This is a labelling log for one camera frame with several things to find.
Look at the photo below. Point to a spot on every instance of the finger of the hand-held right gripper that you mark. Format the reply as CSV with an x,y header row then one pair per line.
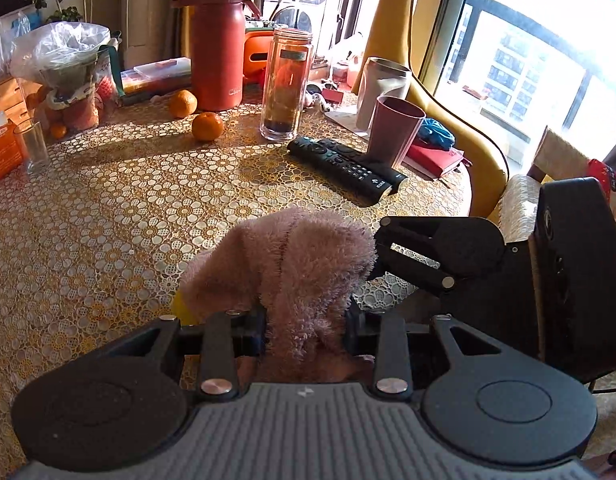
x,y
413,272
453,240

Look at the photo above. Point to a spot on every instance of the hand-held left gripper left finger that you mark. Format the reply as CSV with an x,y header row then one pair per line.
x,y
252,334

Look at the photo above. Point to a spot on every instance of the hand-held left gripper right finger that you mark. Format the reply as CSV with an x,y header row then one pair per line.
x,y
355,332

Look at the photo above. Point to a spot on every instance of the pink fluffy cloth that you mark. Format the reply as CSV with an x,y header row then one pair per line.
x,y
308,270

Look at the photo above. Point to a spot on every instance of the orange plastic container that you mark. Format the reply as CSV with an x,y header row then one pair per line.
x,y
255,55

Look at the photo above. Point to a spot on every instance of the yellow sponge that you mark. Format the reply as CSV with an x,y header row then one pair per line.
x,y
185,310

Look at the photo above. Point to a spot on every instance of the woven seat chair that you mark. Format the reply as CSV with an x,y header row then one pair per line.
x,y
518,200

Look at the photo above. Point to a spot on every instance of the red notebook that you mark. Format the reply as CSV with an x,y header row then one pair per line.
x,y
435,157

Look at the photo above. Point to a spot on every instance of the red snack packet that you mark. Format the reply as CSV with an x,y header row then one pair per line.
x,y
613,195

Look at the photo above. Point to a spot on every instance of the yellow chair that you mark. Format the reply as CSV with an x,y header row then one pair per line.
x,y
468,135

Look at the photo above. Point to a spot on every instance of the blue cloth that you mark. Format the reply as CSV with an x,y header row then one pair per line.
x,y
437,132

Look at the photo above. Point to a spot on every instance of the dark red plastic cup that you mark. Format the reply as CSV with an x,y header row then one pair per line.
x,y
393,130

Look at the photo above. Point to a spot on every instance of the black remote control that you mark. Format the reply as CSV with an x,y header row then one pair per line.
x,y
333,167
355,157

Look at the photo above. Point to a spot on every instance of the small red box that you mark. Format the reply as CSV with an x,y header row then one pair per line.
x,y
333,96

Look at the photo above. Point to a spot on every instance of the orange mandarin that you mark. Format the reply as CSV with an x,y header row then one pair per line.
x,y
182,104
207,126

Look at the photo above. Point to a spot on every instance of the clear glass tumbler bottle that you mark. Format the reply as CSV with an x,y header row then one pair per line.
x,y
285,85

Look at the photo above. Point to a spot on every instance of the clear plastic storage box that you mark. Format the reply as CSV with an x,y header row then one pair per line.
x,y
155,72

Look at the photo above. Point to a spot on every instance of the red thermos jug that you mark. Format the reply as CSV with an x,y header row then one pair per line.
x,y
215,50

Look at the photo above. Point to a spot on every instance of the small clear drinking glass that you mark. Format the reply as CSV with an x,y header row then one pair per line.
x,y
31,145

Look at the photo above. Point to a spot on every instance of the orange cardboard box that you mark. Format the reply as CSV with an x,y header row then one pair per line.
x,y
2,152

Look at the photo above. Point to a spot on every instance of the clear plastic bag of fruit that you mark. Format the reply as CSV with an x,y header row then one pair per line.
x,y
67,75

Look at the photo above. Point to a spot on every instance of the wooden box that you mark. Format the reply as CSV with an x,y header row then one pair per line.
x,y
5,92

